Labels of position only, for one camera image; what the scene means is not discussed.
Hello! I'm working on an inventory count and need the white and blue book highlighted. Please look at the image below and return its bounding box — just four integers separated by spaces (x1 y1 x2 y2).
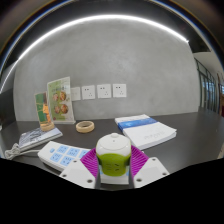
114 113 178 151

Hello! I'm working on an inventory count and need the white wall socket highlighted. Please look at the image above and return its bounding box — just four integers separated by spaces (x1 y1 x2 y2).
81 84 96 100
112 83 128 98
96 83 113 99

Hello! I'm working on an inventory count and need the ceiling light strip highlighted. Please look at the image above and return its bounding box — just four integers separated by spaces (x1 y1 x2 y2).
0 13 190 95

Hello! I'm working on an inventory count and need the glass door wall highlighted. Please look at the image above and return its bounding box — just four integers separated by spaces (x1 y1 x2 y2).
194 58 224 117

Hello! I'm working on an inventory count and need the beige tape roll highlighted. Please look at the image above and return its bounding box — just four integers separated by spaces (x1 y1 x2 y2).
75 120 95 134

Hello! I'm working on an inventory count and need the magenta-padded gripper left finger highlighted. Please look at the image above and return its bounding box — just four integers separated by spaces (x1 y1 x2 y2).
59 147 101 190

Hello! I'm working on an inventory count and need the large acrylic menu sign stand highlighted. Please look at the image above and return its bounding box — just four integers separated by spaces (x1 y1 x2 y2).
46 76 77 125

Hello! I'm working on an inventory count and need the blank white wall plate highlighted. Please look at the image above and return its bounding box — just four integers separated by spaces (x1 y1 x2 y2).
70 86 82 102

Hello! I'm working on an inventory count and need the grey printed booklet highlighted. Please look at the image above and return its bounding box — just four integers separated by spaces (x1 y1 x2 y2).
18 126 64 150

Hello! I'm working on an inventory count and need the white power strip cable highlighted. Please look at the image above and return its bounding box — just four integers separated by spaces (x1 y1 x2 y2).
3 142 41 160

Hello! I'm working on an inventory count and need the green and white charger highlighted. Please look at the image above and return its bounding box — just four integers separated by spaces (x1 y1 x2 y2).
95 132 132 185

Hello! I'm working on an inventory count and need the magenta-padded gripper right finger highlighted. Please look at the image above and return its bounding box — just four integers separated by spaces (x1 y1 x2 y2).
128 144 170 189

